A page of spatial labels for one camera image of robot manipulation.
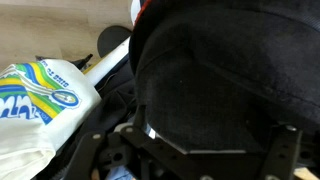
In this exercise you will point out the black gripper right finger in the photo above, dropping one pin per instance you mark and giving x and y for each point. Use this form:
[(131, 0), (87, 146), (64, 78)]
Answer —
[(281, 153)]

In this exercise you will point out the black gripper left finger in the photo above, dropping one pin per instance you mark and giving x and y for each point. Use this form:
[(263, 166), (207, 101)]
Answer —
[(90, 153)]

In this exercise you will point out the black felt hat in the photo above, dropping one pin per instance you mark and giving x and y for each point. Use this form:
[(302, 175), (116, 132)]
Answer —
[(216, 83)]

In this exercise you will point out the white coat stand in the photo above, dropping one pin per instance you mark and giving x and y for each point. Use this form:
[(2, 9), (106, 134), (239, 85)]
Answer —
[(106, 61)]

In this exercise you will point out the white printed tote bag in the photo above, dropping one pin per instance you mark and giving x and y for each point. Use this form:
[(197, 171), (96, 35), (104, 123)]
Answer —
[(33, 133)]

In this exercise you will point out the dark round floor disc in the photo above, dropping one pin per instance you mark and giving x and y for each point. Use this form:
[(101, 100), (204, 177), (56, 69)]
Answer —
[(110, 38)]

